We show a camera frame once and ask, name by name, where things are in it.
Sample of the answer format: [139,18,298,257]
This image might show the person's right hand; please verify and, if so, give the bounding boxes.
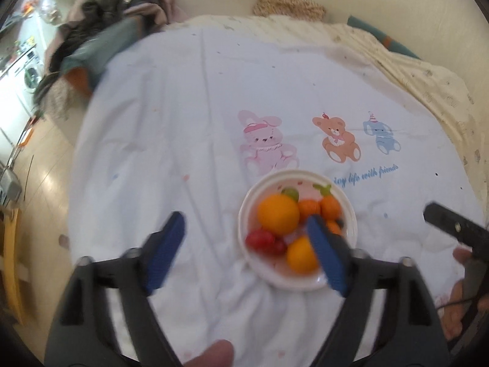
[440,248,472,341]

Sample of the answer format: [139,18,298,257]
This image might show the large oval orange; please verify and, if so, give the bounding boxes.
[286,235,320,275]

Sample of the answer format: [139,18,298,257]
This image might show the person's left hand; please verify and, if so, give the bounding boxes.
[184,340,234,367]

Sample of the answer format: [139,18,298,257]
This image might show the leopard print pillow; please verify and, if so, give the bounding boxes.
[253,0,326,22]

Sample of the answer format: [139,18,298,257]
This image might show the pile of dark clothes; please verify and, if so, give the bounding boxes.
[33,0,187,118]

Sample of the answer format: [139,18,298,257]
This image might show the black cable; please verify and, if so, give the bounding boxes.
[435,293,483,310]

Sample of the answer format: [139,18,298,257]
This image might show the small tangerine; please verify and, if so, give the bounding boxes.
[326,221,342,236]
[319,195,342,221]
[298,199,321,224]

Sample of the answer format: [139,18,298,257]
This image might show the teal cushion by wall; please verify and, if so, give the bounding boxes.
[347,16,420,60]

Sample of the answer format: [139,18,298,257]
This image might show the grey metal stool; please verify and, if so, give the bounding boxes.
[1,158,22,204]

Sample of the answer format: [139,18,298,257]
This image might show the white cartoon bear sheet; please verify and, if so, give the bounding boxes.
[68,24,486,366]

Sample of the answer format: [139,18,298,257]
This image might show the green round fruit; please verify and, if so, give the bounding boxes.
[281,187,300,202]

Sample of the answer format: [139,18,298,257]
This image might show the large orange in plate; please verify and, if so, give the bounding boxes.
[257,194,300,237]

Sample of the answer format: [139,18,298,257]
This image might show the teal orange blanket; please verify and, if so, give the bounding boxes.
[61,17,144,97]

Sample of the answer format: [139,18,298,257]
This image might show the pink strawberry ceramic plate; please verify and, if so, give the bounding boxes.
[238,170,358,292]

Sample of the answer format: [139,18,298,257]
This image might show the yellow wooden chair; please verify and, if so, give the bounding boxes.
[1,206,27,326]

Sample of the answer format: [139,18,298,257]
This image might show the red cherry tomato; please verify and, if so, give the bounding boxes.
[245,229,275,252]
[268,239,288,256]

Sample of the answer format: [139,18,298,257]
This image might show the small tangerine in plate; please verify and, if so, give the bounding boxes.
[298,199,321,224]

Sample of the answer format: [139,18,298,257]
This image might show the white washing machine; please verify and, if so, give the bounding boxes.
[7,46,44,94]

